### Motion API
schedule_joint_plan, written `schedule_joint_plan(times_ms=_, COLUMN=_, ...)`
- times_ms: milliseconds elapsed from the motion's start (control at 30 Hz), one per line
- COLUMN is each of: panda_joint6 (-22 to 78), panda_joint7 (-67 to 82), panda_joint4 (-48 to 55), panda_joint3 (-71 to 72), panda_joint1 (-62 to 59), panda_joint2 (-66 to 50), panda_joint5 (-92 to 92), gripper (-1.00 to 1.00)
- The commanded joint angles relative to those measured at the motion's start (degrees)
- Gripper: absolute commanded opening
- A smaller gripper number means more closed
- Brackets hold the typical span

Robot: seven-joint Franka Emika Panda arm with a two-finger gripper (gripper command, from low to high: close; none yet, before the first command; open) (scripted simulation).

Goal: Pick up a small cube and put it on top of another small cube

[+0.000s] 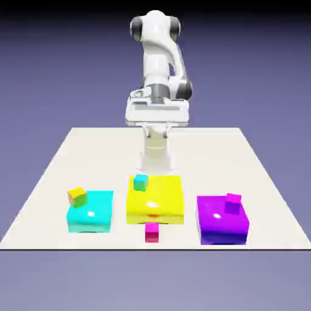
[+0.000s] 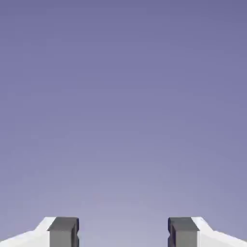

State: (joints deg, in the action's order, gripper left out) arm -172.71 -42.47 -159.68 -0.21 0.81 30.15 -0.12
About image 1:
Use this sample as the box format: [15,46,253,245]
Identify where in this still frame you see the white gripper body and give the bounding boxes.
[125,96,190,127]

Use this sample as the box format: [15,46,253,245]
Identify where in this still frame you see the small cyan cube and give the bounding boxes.
[132,174,149,192]

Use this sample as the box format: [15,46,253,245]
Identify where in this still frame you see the small yellow cube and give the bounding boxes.
[67,186,88,209]

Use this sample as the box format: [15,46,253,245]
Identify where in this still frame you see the small magenta cube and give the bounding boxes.
[224,193,242,216]

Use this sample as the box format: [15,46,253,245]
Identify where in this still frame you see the small pink cube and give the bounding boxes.
[145,222,160,243]

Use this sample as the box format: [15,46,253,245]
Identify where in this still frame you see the large yellow box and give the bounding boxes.
[126,175,185,225]

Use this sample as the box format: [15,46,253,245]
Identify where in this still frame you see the large cyan box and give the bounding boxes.
[66,190,114,233]

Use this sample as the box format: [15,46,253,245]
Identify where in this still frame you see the large purple box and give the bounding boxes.
[196,194,250,245]

